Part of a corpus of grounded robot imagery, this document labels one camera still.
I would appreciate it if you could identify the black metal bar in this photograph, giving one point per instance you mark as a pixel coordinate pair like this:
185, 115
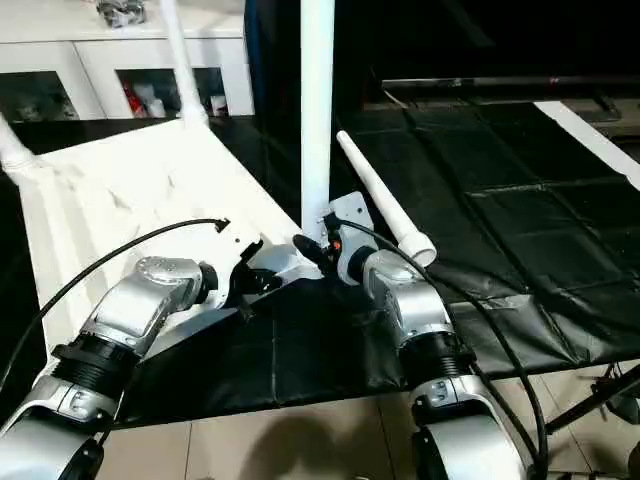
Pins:
500, 84

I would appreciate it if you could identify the white plastic children's table top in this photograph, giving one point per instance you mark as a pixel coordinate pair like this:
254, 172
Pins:
130, 200

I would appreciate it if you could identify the red bottle in cabinet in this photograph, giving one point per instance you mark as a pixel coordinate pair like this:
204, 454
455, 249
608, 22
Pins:
132, 100

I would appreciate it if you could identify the dark object on cabinet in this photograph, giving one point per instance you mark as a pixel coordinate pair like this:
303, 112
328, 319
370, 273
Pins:
120, 12

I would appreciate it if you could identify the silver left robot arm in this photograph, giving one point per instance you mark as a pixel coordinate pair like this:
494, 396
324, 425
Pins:
100, 350

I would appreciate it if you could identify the white plastic table leg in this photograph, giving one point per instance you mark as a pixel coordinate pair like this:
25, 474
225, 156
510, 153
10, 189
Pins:
317, 120
185, 60
15, 150
385, 195

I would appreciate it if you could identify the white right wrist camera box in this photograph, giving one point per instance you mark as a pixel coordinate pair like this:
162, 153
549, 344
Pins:
348, 215

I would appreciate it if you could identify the white glass-door cabinet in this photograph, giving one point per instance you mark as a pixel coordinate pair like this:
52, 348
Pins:
100, 50

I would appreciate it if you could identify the white flat board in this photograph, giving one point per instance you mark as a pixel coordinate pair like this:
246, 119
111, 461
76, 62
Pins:
590, 140

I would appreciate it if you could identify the black work mat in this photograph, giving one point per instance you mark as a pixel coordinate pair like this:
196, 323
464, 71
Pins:
500, 250

